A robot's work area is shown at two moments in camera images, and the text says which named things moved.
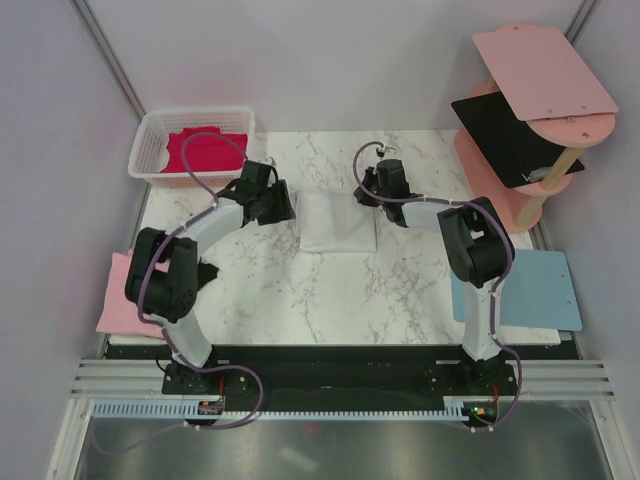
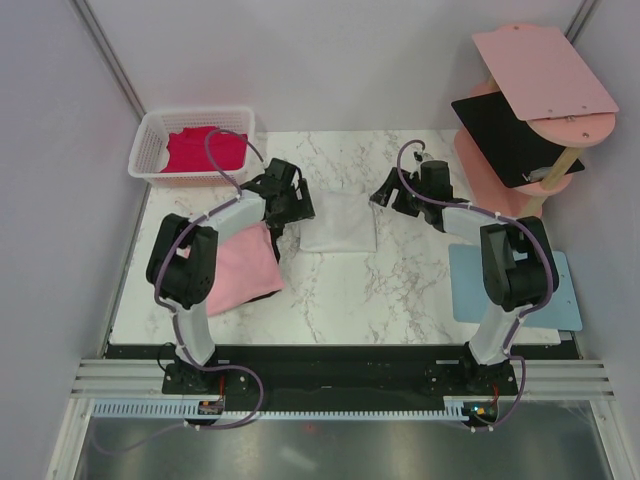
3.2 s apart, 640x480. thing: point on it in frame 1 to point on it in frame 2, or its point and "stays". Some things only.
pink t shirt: (119, 315) to (246, 270)
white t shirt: (336, 222) stays
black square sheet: (511, 145) stays
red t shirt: (204, 152) stays
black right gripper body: (371, 182) to (404, 201)
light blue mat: (537, 291) stays
